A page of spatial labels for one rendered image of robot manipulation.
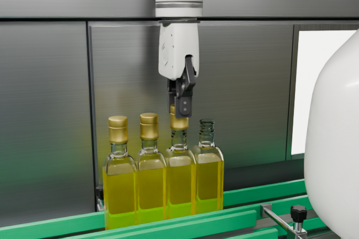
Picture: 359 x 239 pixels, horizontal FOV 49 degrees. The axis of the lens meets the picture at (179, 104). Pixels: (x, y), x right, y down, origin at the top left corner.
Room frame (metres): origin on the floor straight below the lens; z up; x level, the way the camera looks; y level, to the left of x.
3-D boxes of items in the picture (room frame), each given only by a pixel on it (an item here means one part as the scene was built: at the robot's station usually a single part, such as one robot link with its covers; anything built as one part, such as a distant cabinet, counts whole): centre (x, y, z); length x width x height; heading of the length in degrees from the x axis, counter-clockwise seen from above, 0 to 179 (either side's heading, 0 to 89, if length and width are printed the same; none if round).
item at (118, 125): (0.68, 0.11, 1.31); 0.04 x 0.04 x 0.04
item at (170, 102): (0.75, 0.01, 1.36); 0.03 x 0.03 x 0.07; 19
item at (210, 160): (0.74, -0.05, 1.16); 0.06 x 0.06 x 0.21; 19
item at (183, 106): (0.69, -0.01, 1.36); 0.03 x 0.03 x 0.07; 19
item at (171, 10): (0.72, 0.00, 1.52); 0.09 x 0.08 x 0.03; 19
